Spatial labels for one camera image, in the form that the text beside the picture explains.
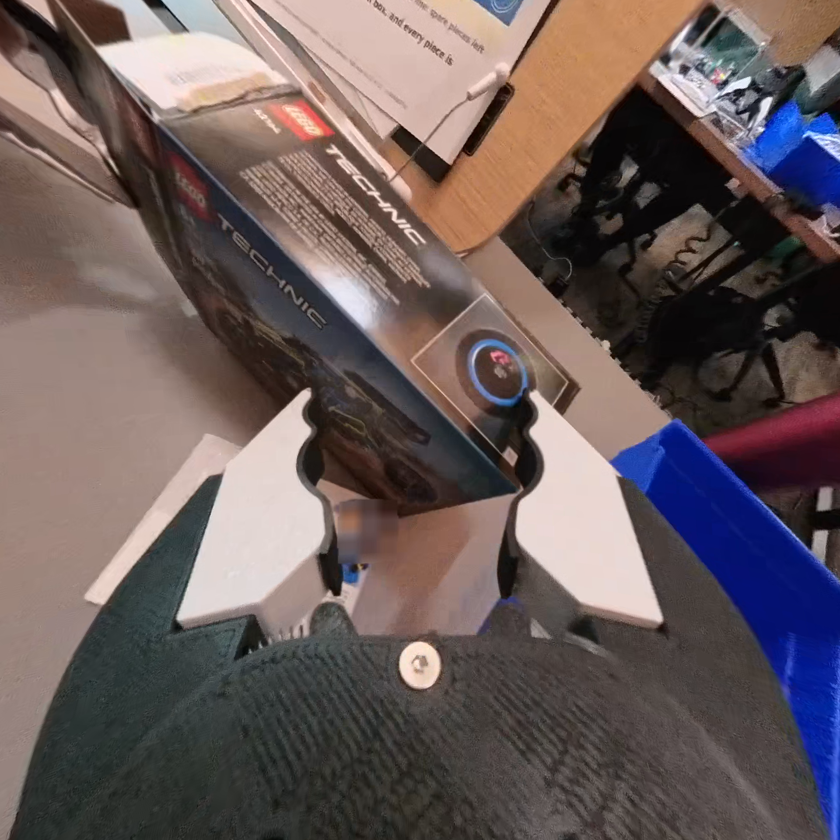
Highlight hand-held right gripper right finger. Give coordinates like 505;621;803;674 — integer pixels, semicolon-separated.
497;394;665;631

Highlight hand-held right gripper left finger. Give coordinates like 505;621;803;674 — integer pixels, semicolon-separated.
176;388;343;632

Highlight background blue bins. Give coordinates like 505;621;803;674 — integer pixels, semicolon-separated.
748;101;840;191

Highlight instruction booklet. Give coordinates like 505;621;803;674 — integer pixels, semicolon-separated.
84;433;244;606

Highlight tan wooden board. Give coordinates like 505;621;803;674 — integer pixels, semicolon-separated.
394;0;729;253

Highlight cluttered wooden desk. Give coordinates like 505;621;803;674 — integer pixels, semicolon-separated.
640;59;840;263

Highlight blue plastic bin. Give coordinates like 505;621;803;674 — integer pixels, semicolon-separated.
610;420;840;840

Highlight printed paper sign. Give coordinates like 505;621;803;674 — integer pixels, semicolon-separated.
213;0;555;165

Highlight black office chair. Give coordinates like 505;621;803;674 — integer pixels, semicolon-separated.
646;262;821;404

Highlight dark toy set box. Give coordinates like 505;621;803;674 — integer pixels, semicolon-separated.
49;0;581;516

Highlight maroon chair back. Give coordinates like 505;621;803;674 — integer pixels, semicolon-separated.
705;394;840;490

